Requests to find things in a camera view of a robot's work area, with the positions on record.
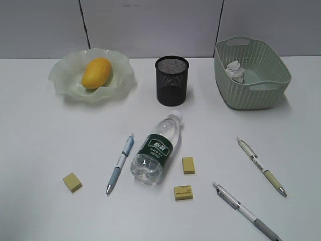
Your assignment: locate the clear water bottle green label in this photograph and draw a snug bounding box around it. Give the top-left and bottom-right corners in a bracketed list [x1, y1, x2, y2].
[130, 110, 183, 185]

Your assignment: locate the yellow mango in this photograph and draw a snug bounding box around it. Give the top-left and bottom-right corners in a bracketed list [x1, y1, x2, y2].
[81, 58, 112, 89]

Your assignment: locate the white waste paper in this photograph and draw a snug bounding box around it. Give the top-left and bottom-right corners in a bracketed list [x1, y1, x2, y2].
[225, 60, 245, 84]

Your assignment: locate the blue white ballpoint pen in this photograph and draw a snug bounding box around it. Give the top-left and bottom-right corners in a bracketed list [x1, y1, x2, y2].
[106, 133, 134, 195]

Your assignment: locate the black mesh pen holder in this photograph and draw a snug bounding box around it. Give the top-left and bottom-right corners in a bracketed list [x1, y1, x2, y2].
[155, 55, 189, 106]

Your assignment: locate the yellow eraser centre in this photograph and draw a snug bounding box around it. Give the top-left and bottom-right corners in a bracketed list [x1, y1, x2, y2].
[182, 157, 195, 174]

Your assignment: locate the yellow eraser with red print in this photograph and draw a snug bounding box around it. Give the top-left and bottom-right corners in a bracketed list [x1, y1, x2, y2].
[174, 185, 193, 201]

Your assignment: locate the grey white mechanical pen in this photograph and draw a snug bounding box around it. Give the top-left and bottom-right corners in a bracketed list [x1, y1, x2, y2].
[212, 182, 281, 241]

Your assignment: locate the pale green wavy glass plate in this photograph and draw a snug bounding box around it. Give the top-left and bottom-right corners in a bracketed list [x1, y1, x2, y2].
[48, 48, 136, 105]

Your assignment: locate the yellow eraser far left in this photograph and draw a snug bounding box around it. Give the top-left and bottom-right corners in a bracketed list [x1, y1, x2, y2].
[63, 172, 82, 193]

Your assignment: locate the green woven plastic basket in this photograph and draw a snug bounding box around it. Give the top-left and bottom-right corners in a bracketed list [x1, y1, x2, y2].
[214, 36, 291, 110]

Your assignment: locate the beige white ballpoint pen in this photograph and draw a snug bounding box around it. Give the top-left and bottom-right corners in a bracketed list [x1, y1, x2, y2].
[236, 137, 287, 197]

